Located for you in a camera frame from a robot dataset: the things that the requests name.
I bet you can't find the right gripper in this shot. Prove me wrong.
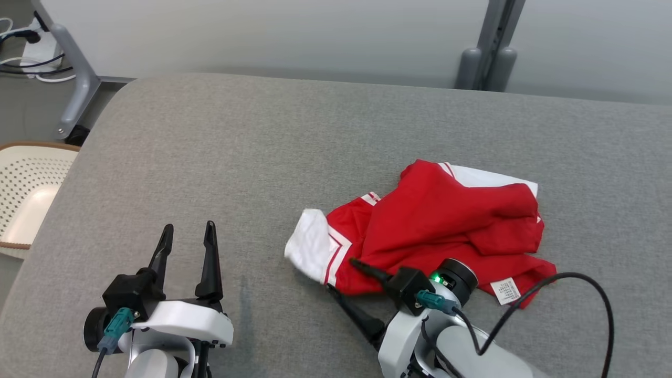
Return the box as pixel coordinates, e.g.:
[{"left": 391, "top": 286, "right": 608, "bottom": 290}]
[{"left": 325, "top": 258, "right": 478, "bottom": 378}]

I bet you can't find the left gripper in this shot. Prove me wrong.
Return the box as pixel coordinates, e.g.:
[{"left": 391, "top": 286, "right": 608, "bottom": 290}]
[{"left": 83, "top": 220, "right": 234, "bottom": 378}]

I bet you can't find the red shirt with white sleeves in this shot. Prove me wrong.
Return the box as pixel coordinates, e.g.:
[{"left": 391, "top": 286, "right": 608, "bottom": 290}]
[{"left": 284, "top": 159, "right": 557, "bottom": 309}]

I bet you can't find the cream perforated laundry basket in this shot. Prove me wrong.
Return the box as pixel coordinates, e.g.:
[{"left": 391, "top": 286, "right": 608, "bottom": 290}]
[{"left": 0, "top": 141, "right": 80, "bottom": 260}]

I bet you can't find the white power strip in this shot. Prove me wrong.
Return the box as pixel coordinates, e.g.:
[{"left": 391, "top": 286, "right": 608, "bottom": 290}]
[{"left": 21, "top": 18, "right": 64, "bottom": 79}]

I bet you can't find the right teal camera connector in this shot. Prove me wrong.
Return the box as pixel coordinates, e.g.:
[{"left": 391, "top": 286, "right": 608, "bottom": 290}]
[{"left": 416, "top": 290, "right": 458, "bottom": 316}]

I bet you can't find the teal camera connector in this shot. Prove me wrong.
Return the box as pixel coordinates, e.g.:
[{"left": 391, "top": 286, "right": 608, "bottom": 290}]
[
  {"left": 416, "top": 290, "right": 458, "bottom": 316},
  {"left": 97, "top": 308, "right": 135, "bottom": 353}
]

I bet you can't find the left teal camera connector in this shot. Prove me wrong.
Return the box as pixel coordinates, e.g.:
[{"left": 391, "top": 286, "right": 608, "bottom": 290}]
[{"left": 97, "top": 308, "right": 135, "bottom": 353}]

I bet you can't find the left black camera cable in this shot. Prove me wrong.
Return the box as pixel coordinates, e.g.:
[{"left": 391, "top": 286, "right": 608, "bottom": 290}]
[{"left": 90, "top": 349, "right": 108, "bottom": 378}]

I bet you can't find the black camera cable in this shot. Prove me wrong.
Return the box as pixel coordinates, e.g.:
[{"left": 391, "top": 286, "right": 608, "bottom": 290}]
[
  {"left": 420, "top": 272, "right": 615, "bottom": 378},
  {"left": 90, "top": 349, "right": 108, "bottom": 378}
]

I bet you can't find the right black camera cable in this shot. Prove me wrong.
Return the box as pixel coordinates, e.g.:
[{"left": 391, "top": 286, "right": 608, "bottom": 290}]
[{"left": 420, "top": 272, "right": 615, "bottom": 378}]

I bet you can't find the grey metal frame stand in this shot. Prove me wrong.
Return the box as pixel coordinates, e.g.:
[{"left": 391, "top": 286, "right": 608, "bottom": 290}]
[{"left": 30, "top": 0, "right": 134, "bottom": 140}]

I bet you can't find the white power cable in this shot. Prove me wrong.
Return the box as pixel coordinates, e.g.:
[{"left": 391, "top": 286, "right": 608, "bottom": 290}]
[{"left": 0, "top": 57, "right": 77, "bottom": 83}]

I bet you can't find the black power cable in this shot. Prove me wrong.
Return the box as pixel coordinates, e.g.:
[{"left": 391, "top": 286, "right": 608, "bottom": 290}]
[{"left": 0, "top": 29, "right": 74, "bottom": 75}]

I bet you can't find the grey partition post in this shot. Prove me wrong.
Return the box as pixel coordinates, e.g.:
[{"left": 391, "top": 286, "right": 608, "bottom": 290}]
[{"left": 455, "top": 0, "right": 526, "bottom": 93}]

